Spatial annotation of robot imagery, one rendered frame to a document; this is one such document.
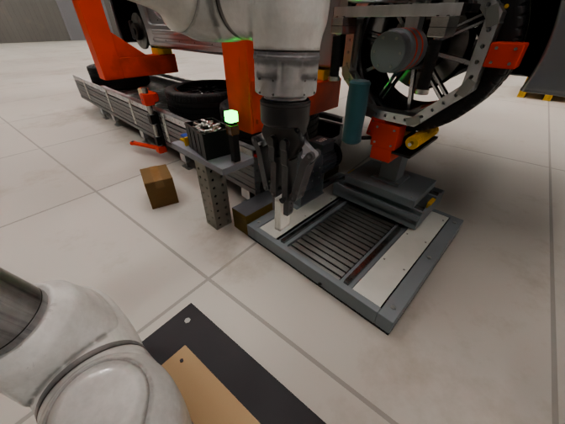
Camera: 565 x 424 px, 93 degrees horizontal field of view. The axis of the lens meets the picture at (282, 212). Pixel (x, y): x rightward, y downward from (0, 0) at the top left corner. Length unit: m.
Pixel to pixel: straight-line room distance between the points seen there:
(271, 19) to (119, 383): 0.47
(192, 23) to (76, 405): 0.49
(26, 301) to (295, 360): 0.77
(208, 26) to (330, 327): 0.98
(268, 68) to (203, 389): 0.62
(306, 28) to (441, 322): 1.12
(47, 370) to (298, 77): 0.52
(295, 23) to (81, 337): 0.52
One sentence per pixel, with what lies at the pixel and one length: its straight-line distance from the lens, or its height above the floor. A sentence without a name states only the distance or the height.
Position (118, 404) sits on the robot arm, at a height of 0.58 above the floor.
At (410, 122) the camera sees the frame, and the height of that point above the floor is 0.60.
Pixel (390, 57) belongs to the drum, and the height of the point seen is 0.84.
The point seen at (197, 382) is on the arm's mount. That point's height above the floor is 0.30.
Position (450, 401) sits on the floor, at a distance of 1.12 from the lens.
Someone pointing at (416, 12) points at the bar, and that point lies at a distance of 1.06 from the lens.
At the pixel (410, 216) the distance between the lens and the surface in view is 1.46.
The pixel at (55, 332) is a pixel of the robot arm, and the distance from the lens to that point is 0.52.
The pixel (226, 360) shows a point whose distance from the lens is 0.72.
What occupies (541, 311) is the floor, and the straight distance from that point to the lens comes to 1.53.
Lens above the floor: 0.94
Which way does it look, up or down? 36 degrees down
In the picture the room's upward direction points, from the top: straight up
